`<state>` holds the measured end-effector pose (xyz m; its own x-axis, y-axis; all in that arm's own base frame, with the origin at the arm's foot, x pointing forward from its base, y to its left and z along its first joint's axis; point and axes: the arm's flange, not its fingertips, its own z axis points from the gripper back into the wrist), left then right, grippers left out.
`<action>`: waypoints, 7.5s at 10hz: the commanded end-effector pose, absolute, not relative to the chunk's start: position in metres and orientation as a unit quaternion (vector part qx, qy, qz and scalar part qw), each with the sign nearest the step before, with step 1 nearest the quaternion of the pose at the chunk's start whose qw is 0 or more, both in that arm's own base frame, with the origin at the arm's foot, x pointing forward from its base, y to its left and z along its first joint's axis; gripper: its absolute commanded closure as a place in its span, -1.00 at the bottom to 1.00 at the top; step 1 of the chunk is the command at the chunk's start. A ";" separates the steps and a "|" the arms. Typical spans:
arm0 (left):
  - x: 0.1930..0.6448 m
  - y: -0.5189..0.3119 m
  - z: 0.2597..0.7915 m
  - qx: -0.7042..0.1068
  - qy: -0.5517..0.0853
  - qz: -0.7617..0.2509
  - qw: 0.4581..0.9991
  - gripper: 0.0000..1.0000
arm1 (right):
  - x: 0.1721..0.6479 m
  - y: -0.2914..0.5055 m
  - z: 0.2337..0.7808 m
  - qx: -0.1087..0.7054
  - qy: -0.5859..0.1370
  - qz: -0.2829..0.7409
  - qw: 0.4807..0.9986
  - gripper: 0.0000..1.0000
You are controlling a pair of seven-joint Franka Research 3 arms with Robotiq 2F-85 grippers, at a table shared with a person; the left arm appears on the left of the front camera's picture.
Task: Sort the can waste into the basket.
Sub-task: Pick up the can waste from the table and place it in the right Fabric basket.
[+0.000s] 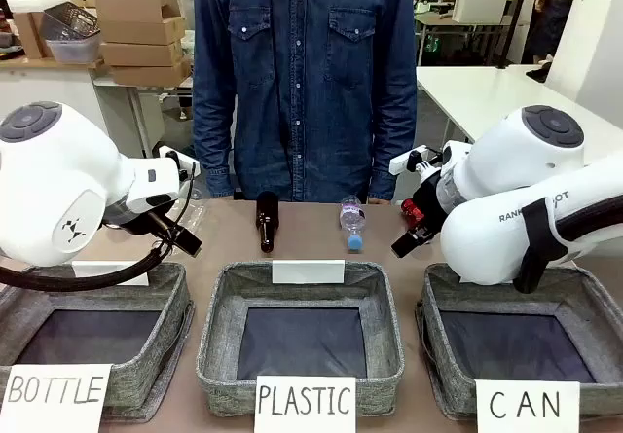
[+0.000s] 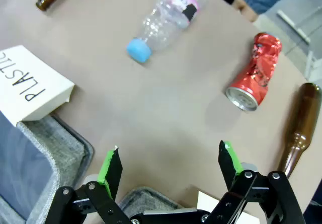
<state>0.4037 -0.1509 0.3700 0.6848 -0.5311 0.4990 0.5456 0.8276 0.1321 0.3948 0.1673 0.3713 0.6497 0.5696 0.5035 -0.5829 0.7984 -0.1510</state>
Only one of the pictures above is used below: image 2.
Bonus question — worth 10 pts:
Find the clear plastic bottle blue cap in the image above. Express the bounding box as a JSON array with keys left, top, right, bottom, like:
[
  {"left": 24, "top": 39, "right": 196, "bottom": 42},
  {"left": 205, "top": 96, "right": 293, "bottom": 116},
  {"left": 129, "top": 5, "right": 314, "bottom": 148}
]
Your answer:
[{"left": 126, "top": 0, "right": 208, "bottom": 63}]

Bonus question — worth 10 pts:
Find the person hand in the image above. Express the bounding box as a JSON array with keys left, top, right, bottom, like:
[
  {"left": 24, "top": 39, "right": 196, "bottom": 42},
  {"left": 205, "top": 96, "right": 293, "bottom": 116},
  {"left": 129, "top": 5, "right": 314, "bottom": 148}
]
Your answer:
[{"left": 231, "top": 0, "right": 260, "bottom": 23}]

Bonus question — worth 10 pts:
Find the white PLASTIC label card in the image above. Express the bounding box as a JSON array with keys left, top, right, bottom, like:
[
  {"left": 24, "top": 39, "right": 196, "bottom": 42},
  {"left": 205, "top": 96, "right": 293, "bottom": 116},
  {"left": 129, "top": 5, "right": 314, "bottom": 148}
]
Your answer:
[{"left": 0, "top": 45, "right": 75, "bottom": 122}]

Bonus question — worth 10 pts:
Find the grey fabric basket for cans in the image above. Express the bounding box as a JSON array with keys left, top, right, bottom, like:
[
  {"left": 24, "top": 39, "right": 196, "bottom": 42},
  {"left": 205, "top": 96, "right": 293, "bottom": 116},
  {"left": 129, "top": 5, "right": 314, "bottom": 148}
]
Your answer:
[{"left": 118, "top": 186, "right": 184, "bottom": 218}]

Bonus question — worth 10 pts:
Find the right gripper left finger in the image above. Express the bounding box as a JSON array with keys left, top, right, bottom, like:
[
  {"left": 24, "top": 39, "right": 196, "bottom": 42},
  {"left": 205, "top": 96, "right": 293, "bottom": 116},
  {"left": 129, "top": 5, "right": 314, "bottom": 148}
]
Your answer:
[{"left": 42, "top": 145, "right": 131, "bottom": 224}]

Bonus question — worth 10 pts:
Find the crushed red drink can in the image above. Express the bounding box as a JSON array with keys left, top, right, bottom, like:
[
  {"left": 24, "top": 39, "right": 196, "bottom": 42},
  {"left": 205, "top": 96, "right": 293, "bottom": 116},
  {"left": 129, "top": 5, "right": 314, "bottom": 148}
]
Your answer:
[{"left": 225, "top": 32, "right": 282, "bottom": 112}]

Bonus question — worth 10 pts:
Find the white metal bar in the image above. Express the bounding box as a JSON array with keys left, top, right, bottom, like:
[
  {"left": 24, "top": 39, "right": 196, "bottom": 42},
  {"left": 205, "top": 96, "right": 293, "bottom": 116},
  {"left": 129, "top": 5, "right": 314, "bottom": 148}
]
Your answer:
[{"left": 276, "top": 9, "right": 311, "bottom": 45}]

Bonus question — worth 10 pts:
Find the grey fabric basket for plastic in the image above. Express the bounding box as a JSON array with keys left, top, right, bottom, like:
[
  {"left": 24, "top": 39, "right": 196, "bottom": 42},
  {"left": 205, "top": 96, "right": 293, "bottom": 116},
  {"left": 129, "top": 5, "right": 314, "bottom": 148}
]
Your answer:
[{"left": 0, "top": 110, "right": 94, "bottom": 224}]

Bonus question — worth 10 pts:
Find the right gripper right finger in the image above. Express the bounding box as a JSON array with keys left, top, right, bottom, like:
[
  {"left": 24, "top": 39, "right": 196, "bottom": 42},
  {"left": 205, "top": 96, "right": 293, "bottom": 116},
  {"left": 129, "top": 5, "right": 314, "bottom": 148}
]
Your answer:
[{"left": 201, "top": 140, "right": 306, "bottom": 224}]

